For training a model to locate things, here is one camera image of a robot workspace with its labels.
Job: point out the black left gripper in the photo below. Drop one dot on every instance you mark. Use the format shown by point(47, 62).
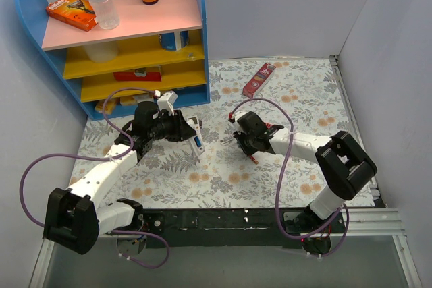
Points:
point(184, 127)

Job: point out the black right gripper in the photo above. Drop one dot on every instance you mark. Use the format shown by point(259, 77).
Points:
point(243, 143)

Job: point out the blue battery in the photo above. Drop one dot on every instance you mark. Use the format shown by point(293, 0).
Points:
point(198, 142)

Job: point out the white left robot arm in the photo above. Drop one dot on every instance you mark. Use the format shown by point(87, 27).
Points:
point(74, 218)

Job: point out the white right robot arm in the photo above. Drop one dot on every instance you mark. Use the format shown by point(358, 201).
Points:
point(346, 167)

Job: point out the red battery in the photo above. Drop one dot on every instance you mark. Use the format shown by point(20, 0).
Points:
point(254, 160)

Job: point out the floral table mat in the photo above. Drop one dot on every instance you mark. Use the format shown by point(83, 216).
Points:
point(302, 93)

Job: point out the red toothpaste box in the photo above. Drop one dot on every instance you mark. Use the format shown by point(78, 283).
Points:
point(259, 80)

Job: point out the red box on shelf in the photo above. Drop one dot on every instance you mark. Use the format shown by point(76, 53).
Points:
point(143, 74)

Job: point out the blue shelf unit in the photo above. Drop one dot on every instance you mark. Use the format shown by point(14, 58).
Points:
point(159, 47)

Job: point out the blue white can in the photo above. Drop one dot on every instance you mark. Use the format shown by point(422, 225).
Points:
point(174, 41)

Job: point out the white cup on shelf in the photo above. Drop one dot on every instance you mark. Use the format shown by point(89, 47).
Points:
point(102, 52)

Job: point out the orange razor box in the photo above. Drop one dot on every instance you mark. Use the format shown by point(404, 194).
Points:
point(76, 13)

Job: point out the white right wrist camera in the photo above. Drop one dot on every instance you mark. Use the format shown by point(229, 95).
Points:
point(235, 116)

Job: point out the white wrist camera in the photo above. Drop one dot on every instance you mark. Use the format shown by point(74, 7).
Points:
point(165, 101)
point(235, 116)

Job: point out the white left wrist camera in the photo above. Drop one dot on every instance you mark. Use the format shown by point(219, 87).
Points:
point(165, 101)

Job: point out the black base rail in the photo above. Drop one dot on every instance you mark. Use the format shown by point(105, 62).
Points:
point(214, 227)

